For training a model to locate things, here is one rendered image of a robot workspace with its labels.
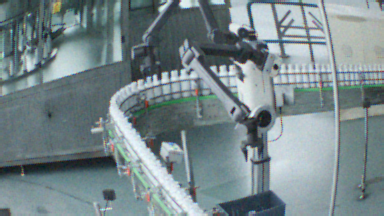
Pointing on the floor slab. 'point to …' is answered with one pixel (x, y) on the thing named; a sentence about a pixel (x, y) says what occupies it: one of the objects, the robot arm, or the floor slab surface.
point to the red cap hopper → (293, 28)
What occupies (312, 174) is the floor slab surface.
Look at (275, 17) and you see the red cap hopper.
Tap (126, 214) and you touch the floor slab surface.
